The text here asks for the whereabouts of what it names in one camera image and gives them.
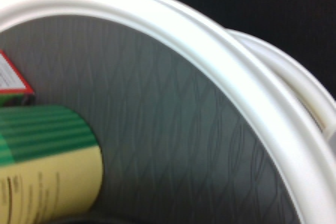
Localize white two-tier lazy Susan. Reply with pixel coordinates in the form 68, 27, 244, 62
0, 0, 336, 224

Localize red raisins box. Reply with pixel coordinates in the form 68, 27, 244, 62
0, 50, 34, 107

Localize yellow green cylindrical canister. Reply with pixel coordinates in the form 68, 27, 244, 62
0, 106, 101, 224

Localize black table cloth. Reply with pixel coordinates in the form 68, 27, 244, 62
179, 0, 336, 98

